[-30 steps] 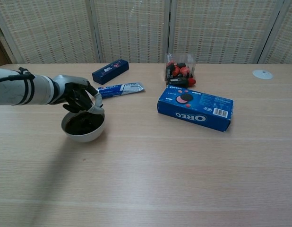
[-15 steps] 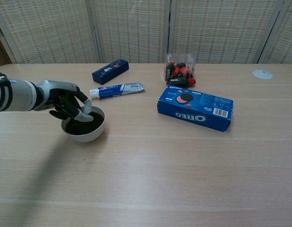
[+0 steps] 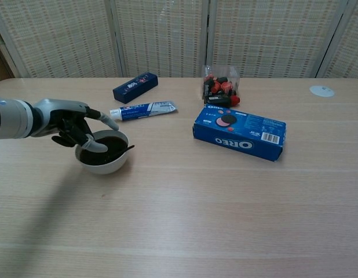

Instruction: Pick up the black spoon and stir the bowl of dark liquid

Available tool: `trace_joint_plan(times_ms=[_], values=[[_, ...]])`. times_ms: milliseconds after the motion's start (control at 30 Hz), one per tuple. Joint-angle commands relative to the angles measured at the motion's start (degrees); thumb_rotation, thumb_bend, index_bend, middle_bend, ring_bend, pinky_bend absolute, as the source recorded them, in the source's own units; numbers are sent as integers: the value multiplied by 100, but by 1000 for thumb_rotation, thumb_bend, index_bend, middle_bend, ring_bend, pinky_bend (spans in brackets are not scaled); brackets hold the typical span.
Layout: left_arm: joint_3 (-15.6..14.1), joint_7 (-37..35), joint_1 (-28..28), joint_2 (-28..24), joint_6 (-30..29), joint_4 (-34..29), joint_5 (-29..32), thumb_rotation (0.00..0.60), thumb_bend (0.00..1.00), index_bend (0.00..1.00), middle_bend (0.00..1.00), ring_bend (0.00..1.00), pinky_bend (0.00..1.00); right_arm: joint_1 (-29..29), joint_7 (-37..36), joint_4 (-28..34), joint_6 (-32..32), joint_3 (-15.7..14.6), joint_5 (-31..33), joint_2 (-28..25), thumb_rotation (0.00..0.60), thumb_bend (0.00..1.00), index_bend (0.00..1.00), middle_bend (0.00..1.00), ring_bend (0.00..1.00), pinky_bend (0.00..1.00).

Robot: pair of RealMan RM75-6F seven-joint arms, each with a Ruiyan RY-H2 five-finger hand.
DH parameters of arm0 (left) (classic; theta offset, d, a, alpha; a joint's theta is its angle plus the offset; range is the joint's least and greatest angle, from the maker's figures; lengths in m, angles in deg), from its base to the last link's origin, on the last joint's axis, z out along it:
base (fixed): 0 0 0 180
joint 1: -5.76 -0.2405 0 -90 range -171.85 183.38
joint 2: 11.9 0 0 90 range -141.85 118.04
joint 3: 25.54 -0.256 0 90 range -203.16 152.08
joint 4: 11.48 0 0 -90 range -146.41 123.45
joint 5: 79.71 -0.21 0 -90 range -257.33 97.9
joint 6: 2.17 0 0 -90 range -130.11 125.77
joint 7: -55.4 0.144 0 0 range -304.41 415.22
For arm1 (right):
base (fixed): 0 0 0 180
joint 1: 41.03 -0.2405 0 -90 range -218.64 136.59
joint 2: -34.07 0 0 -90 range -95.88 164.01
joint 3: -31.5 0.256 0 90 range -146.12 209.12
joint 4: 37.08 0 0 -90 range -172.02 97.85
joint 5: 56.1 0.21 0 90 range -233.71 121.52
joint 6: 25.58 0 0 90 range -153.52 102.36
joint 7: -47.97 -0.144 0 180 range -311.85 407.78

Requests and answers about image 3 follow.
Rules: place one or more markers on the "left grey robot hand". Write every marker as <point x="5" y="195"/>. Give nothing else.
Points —
<point x="54" y="116"/>

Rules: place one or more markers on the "dark liquid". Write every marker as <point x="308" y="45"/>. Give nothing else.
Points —
<point x="95" y="158"/>

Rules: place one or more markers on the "white ceramic bowl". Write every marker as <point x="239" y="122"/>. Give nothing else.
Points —
<point x="103" y="170"/>

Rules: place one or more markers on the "blue white toothpaste tube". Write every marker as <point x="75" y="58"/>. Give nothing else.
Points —
<point x="144" y="111"/>

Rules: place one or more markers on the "woven folding screen panel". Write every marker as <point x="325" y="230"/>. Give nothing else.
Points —
<point x="161" y="37"/>
<point x="351" y="49"/>
<point x="271" y="37"/>
<point x="60" y="37"/>

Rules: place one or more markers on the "dark blue printed box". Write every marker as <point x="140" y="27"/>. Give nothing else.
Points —
<point x="132" y="89"/>

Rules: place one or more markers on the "black red small device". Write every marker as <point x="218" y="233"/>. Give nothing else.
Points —
<point x="219" y="100"/>

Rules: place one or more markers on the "blue Oreo cookie box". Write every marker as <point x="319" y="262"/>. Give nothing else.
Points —
<point x="239" y="136"/>

